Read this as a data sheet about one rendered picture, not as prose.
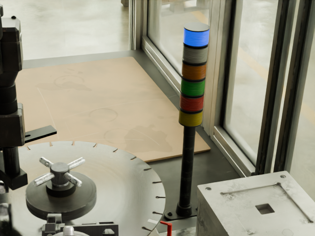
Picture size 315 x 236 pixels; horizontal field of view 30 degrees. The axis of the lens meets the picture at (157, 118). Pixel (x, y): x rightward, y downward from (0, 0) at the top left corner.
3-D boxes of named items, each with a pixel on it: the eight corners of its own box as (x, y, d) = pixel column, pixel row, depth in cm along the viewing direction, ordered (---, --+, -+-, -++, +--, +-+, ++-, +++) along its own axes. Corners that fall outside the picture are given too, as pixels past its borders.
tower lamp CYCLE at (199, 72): (200, 69, 109) (201, 54, 108) (209, 79, 106) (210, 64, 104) (177, 71, 108) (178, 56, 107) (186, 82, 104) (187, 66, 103)
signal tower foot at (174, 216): (199, 205, 125) (200, 195, 124) (206, 215, 122) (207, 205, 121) (161, 212, 122) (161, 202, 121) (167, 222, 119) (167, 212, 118)
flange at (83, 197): (55, 227, 86) (54, 213, 85) (11, 194, 93) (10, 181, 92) (111, 195, 93) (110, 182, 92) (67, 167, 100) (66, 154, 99)
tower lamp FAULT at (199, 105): (198, 99, 112) (198, 85, 111) (206, 110, 109) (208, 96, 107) (176, 102, 111) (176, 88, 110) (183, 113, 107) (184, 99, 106)
